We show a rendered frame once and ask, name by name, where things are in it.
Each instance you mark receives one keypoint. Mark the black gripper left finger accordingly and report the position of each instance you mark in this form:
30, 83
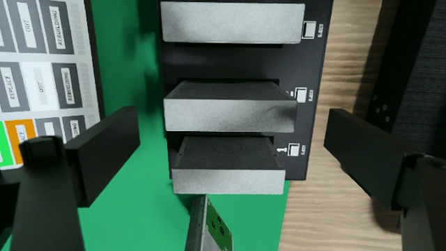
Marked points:
46, 217

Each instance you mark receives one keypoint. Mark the green mat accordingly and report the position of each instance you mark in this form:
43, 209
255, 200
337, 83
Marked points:
138, 210

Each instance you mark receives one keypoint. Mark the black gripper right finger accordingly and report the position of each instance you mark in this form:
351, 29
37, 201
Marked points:
400, 176

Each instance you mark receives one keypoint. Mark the black-framed status display screen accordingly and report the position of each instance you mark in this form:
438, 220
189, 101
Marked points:
50, 81

